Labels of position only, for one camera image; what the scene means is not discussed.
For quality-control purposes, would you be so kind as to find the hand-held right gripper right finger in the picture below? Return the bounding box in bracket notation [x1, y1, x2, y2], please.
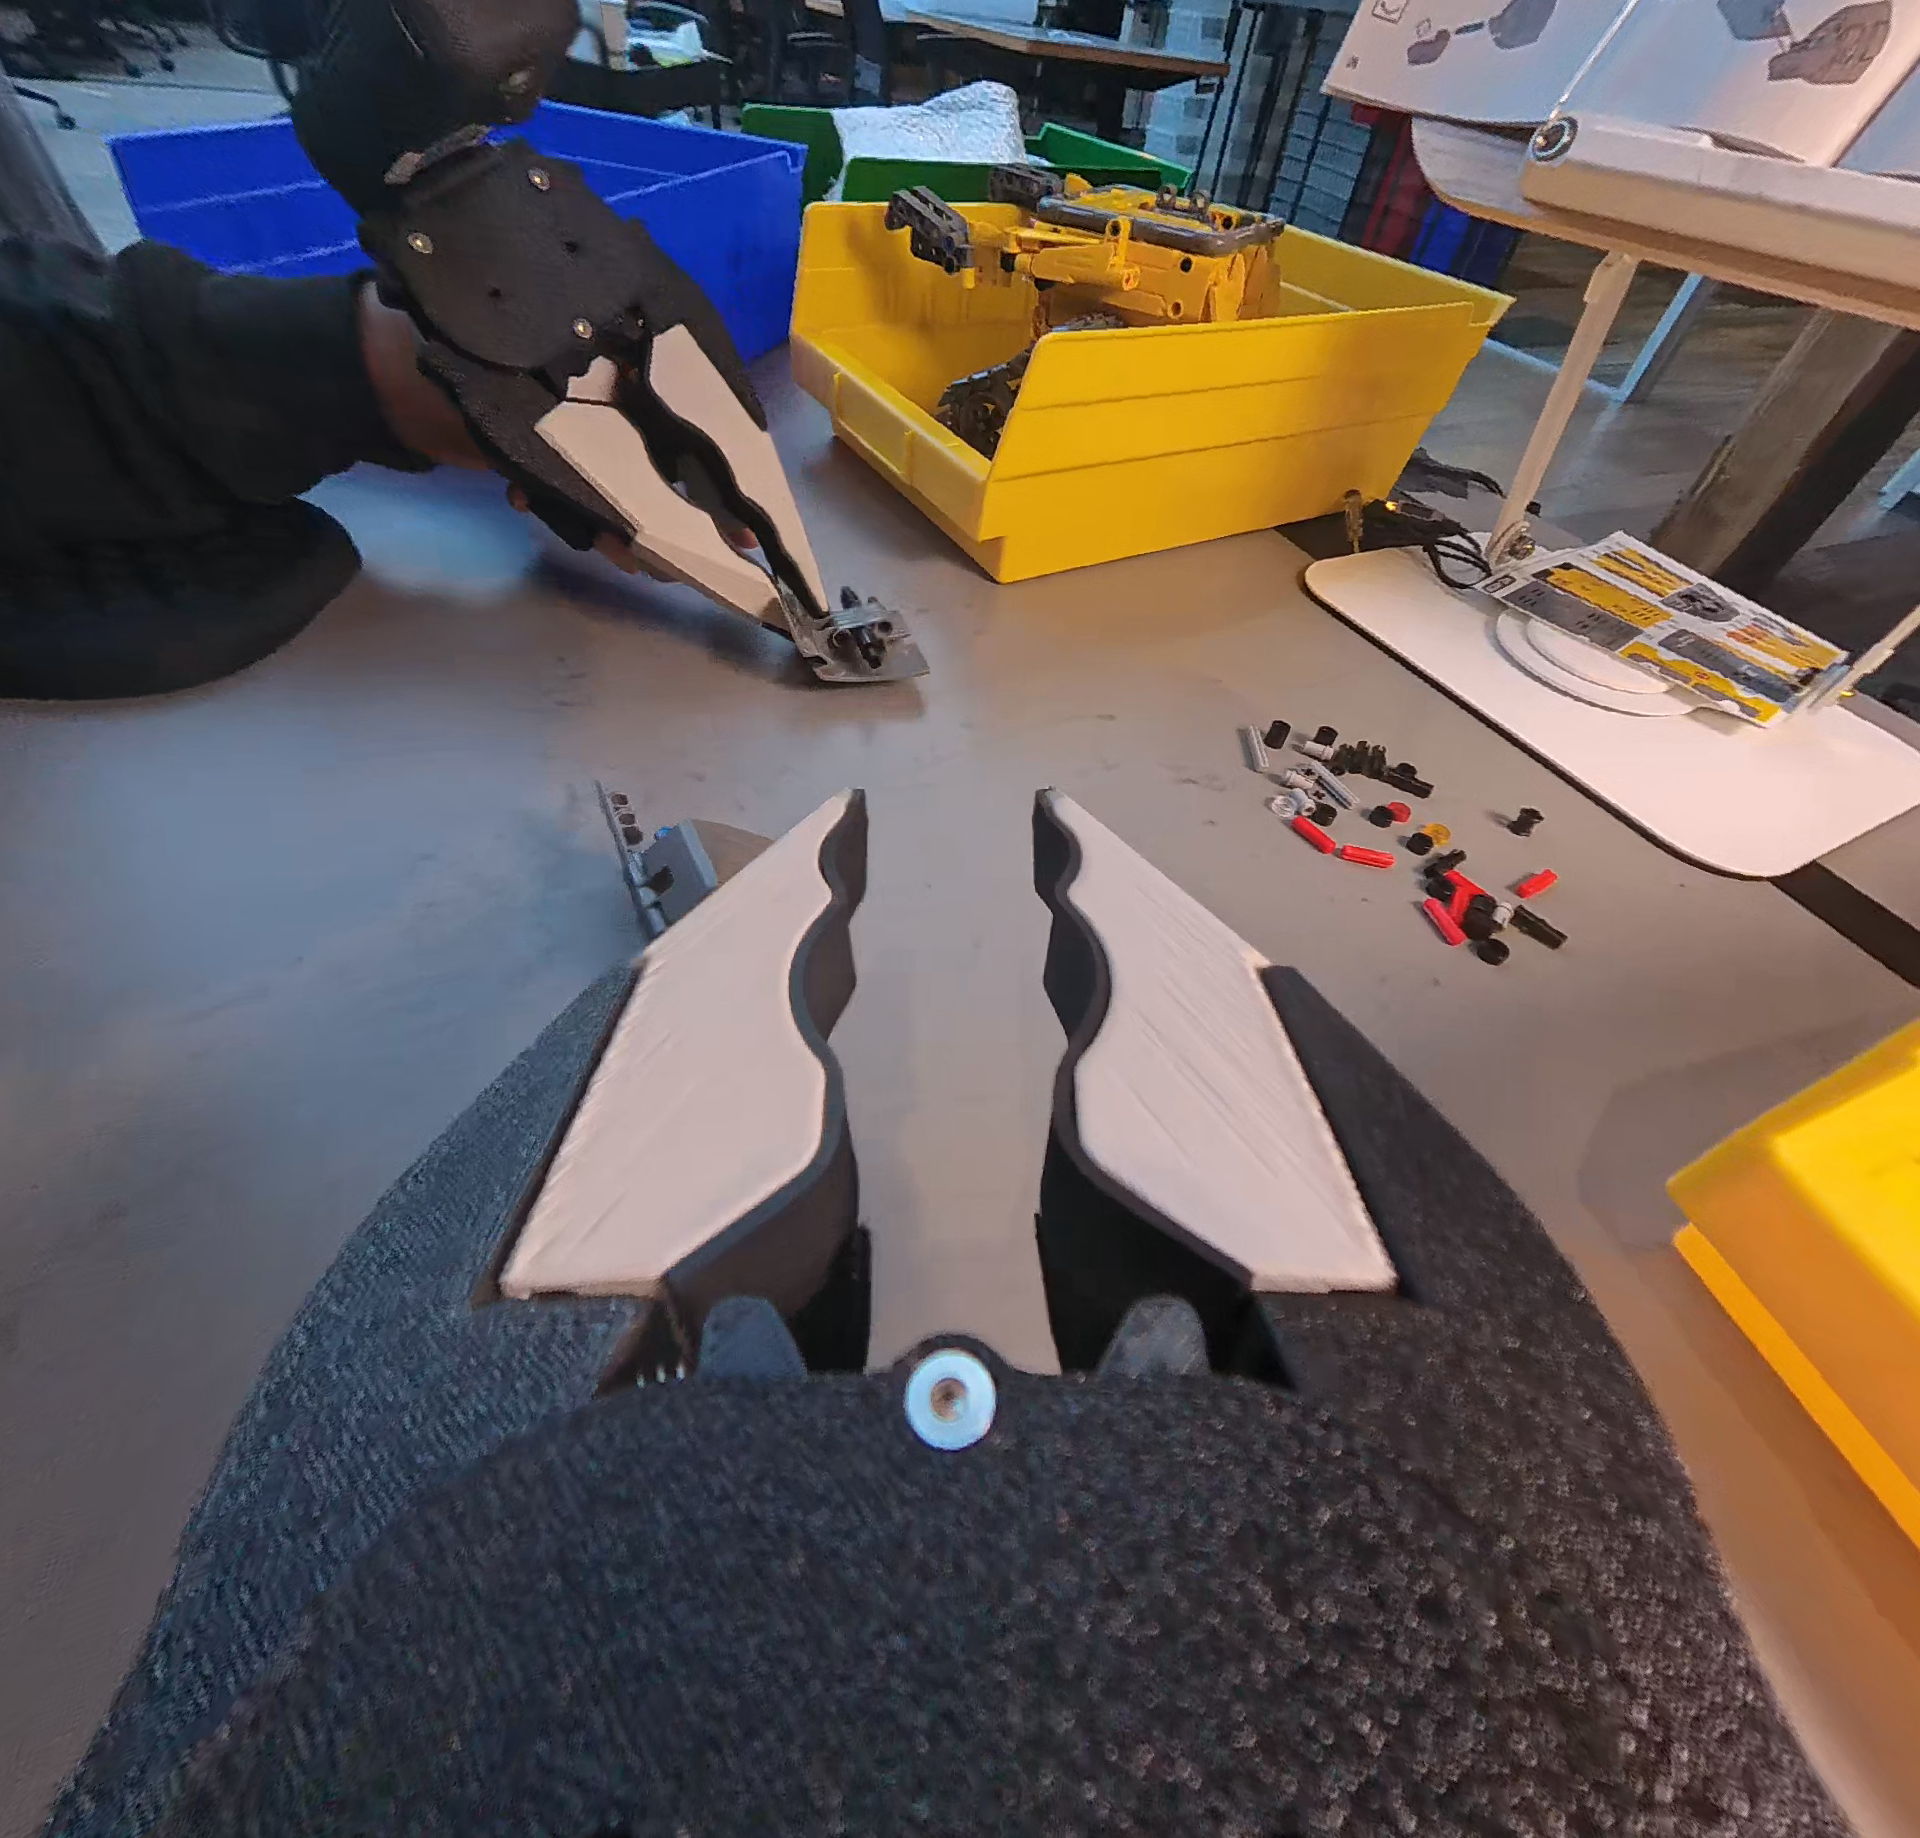
[1032, 788, 1399, 1296]

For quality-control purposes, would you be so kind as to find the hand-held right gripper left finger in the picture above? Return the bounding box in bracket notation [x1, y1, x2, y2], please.
[497, 788, 873, 1300]

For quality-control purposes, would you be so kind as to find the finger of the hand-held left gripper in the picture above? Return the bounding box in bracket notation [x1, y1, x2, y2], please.
[531, 399, 792, 627]
[642, 323, 831, 619]

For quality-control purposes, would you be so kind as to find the grey toy plate assembly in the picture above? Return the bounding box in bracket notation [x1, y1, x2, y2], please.
[779, 586, 932, 690]

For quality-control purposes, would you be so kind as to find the large grey toy part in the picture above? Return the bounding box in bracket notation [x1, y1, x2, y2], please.
[595, 780, 668, 942]

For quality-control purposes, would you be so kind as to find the pile of small toy pieces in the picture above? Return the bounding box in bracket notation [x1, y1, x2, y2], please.
[1236, 720, 1574, 966]

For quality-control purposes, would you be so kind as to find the yellow plastic bin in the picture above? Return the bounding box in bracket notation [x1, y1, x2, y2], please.
[1666, 1019, 1920, 1551]
[787, 196, 1518, 588]

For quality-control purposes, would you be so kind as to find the person's left forearm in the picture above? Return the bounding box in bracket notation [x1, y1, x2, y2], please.
[0, 238, 394, 702]

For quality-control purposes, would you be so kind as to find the grey desk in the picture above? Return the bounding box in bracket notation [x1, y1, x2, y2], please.
[0, 338, 1920, 1838]

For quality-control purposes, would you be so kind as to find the person's left hand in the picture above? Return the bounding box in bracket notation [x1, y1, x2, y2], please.
[355, 278, 764, 584]

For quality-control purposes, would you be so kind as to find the blue plastic bin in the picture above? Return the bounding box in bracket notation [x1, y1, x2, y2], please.
[108, 98, 811, 364]

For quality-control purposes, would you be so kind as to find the black office chair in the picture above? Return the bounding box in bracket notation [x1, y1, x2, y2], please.
[814, 0, 905, 104]

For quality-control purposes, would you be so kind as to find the yellow toy robot vehicle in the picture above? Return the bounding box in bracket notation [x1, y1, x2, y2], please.
[882, 166, 1293, 463]

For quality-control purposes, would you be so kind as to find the green plastic bin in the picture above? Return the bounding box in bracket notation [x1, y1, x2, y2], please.
[739, 104, 1197, 208]

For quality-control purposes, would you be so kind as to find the wooden table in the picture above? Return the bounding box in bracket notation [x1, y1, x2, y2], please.
[897, 8, 1235, 149]

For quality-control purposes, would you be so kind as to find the white wooden book stand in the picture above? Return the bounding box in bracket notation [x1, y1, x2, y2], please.
[1302, 113, 1920, 882]

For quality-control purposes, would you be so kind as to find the yellow sticker sheet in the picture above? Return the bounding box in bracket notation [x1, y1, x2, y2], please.
[1476, 528, 1852, 731]

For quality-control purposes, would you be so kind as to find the white instruction booklet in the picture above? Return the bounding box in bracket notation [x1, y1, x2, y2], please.
[1321, 0, 1920, 169]

